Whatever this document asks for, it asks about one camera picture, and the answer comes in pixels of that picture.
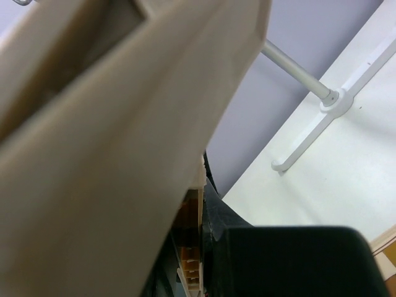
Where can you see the white metal clothes rack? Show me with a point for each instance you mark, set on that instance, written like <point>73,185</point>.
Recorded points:
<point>334,103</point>

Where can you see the brown underwear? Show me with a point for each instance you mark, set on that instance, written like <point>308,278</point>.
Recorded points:
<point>188,230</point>

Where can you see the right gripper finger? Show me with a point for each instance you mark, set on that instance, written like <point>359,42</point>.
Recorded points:
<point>284,259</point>

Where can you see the wooden clip hanger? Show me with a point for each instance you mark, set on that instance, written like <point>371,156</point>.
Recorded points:
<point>106,110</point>

